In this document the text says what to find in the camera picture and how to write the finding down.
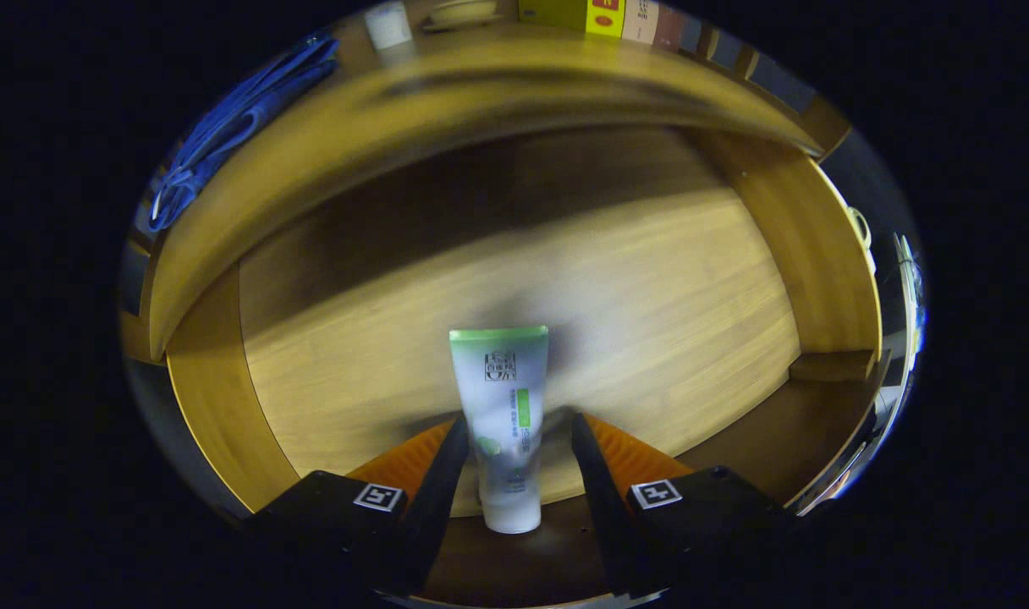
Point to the brown book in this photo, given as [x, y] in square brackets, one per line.
[668, 30]

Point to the folded blue towel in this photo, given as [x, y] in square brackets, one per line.
[227, 127]

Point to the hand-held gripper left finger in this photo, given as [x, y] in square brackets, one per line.
[434, 499]

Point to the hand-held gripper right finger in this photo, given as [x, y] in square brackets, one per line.
[603, 507]

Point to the beige lidded ceramic cup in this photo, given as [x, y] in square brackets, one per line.
[464, 13]

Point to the white green squeeze tube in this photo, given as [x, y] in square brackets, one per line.
[502, 406]

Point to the white pump bottle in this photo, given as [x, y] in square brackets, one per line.
[387, 25]

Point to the yellow book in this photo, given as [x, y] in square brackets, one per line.
[603, 21]

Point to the wooden countertop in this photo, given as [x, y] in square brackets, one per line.
[514, 46]

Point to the black backdrop cloth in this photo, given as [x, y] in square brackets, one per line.
[861, 178]

